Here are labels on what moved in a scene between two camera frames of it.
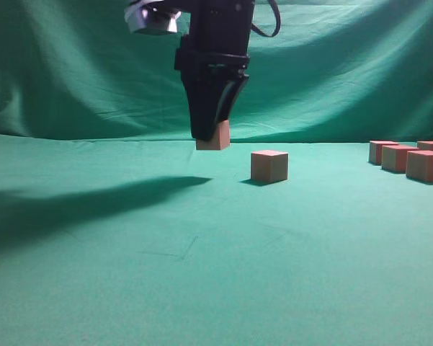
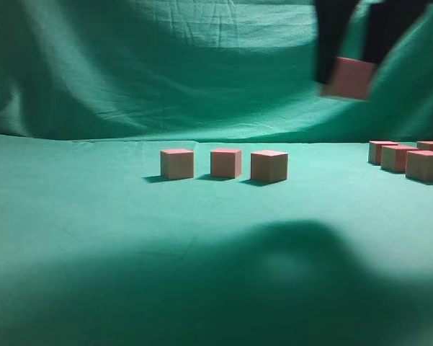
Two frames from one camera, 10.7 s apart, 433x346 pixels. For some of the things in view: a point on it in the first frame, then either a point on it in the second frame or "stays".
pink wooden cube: x=424 y=165 stays
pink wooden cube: x=393 y=158 stays
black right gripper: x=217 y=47 → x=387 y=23
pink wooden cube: x=269 y=166 stays
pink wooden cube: x=220 y=139 → x=226 y=162
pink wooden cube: x=430 y=145 stays
